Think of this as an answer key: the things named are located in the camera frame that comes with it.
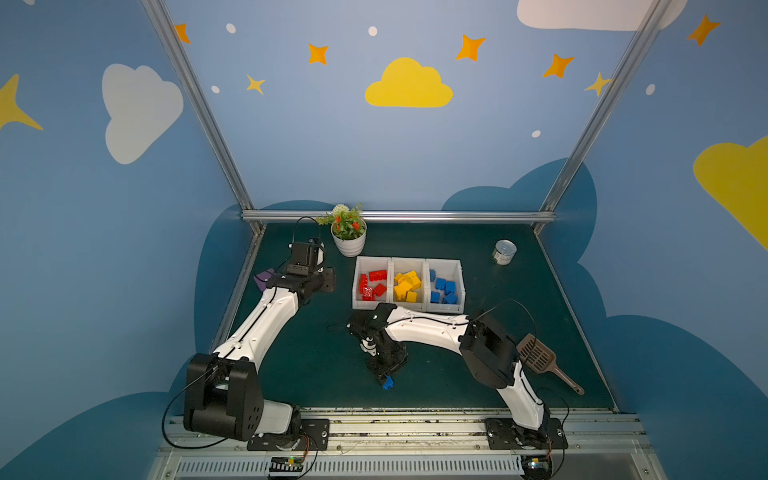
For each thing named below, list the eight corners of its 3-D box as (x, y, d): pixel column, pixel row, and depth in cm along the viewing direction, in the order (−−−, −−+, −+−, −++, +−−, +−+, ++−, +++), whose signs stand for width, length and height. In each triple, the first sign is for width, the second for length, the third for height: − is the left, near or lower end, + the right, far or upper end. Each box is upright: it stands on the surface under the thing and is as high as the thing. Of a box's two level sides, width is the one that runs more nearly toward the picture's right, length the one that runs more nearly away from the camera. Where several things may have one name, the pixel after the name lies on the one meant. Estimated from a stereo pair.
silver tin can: (494, 265, 111) (498, 256, 107) (489, 248, 117) (493, 239, 113) (515, 265, 111) (520, 256, 107) (509, 248, 117) (514, 239, 113)
